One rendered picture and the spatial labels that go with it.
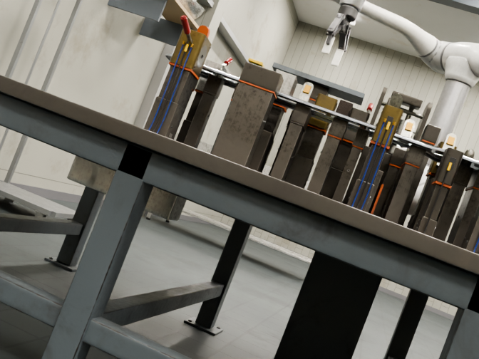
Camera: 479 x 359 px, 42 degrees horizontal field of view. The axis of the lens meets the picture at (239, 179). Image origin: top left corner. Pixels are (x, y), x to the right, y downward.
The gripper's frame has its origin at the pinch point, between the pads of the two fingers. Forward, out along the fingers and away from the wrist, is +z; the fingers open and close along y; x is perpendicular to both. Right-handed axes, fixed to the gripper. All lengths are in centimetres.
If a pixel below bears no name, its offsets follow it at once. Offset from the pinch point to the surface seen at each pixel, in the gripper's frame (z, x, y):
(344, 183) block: 47, 32, 27
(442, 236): 52, 65, 17
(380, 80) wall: -242, -259, -905
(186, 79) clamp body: 36, -16, 63
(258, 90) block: 31, 4, 55
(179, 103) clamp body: 43, -17, 61
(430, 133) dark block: 18, 47, 2
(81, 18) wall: -28, -288, -164
